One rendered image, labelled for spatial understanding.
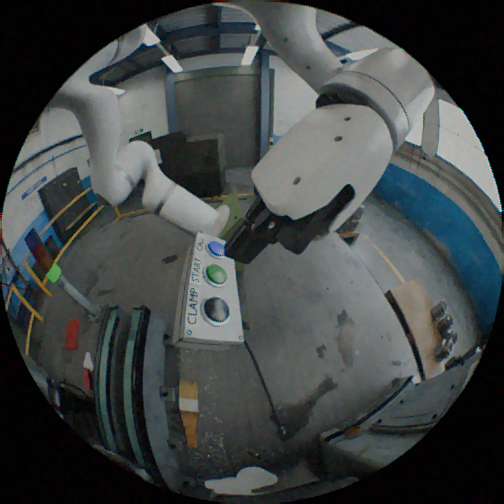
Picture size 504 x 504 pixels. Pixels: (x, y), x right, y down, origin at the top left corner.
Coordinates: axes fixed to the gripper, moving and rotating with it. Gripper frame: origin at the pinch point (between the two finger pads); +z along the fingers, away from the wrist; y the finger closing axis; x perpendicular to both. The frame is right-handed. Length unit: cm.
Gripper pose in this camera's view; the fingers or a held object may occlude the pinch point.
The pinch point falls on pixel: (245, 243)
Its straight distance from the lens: 15.2
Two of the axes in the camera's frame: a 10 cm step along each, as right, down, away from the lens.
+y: 1.6, 6.8, -7.1
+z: -6.0, 6.4, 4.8
